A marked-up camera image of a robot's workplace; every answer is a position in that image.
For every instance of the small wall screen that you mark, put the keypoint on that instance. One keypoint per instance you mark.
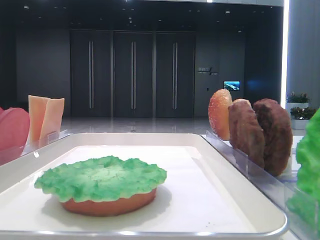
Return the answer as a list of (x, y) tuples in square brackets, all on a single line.
[(231, 85)]

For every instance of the bottom bun slice under lettuce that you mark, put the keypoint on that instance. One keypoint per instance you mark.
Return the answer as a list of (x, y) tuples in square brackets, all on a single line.
[(110, 208)]

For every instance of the green lettuce leaf on tray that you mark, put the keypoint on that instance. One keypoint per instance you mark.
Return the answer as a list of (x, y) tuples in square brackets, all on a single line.
[(104, 179)]

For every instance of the orange cheese slice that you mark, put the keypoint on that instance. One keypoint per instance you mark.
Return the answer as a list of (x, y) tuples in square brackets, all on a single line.
[(52, 117), (36, 109)]

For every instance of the clear acrylic rack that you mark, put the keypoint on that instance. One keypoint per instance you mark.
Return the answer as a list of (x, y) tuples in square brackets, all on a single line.
[(13, 153), (278, 189)]

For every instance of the clear acrylic right rack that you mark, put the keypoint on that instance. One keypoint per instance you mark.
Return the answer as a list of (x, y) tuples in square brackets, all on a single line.
[(278, 189)]

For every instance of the dark triple door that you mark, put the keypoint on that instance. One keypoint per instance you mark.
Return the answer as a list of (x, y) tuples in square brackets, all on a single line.
[(132, 74)]

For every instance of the brown meat patty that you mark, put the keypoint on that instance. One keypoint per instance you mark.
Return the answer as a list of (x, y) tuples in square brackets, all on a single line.
[(278, 136), (245, 132)]

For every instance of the potted plants in planter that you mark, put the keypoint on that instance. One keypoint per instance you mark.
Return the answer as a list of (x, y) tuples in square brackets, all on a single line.
[(297, 106)]

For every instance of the golden bun top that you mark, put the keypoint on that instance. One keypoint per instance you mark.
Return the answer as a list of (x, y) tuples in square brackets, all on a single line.
[(218, 113)]

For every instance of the green lettuce leaf in holder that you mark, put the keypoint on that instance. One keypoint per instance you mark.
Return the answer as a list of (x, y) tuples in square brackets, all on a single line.
[(308, 162)]

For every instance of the white rectangular tray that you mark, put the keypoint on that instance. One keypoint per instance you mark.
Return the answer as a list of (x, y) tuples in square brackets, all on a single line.
[(204, 196)]

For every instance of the clear acrylic left rack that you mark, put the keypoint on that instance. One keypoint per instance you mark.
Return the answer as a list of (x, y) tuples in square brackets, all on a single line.
[(13, 153)]

